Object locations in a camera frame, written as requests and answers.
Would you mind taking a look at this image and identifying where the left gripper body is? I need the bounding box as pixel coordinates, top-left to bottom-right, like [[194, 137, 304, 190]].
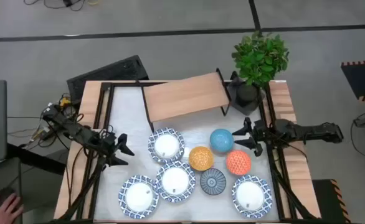
[[90, 130, 121, 162]]

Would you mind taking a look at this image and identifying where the black metal table frame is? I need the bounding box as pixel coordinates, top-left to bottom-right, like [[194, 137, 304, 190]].
[[54, 81, 319, 224]]

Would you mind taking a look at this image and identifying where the person's hand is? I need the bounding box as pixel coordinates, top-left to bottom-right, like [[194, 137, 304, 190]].
[[0, 192, 24, 224]]

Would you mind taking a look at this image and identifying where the bowl with orange inside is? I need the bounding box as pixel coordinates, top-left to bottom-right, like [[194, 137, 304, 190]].
[[226, 149, 252, 176]]

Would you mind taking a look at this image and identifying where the black mat with hazard stripes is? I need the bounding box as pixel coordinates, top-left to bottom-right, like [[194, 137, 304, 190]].
[[340, 59, 365, 102], [312, 179, 351, 224]]

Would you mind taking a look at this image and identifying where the bowl with yellow inside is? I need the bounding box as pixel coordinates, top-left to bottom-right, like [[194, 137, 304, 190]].
[[188, 146, 215, 172]]

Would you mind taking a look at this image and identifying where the white table mat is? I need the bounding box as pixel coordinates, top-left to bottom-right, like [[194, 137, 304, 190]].
[[93, 85, 280, 222]]

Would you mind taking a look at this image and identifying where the navy striped bowl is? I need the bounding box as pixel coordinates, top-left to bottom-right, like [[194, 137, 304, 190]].
[[199, 168, 227, 196]]

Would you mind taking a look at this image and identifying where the black plant pot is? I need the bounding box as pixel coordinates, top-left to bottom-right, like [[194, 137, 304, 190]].
[[237, 83, 260, 106]]

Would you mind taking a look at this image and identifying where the blue patterned white plate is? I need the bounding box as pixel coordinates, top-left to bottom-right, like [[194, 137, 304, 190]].
[[231, 174, 273, 219], [147, 127, 186, 165], [154, 161, 197, 203], [118, 174, 160, 220]]

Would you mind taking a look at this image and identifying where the bowl with blue inside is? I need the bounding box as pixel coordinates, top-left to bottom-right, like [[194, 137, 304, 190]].
[[209, 128, 235, 154]]

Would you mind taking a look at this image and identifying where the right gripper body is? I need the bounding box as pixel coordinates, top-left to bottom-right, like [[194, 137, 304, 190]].
[[250, 119, 278, 157]]

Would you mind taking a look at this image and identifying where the black floor cable with plug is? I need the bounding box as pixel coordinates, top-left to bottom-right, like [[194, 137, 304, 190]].
[[23, 0, 87, 12]]

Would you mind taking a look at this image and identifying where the black computer mouse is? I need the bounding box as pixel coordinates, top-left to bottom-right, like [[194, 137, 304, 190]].
[[0, 186, 17, 208]]

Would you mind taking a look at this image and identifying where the wooden shelf with black frame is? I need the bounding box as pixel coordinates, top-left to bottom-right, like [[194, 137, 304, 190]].
[[141, 67, 233, 133]]

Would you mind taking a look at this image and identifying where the green leafy plant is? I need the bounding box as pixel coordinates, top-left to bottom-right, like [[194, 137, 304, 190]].
[[231, 30, 290, 88]]

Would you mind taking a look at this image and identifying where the black cloth under pot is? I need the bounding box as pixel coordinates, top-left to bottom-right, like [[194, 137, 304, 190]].
[[227, 70, 266, 116]]

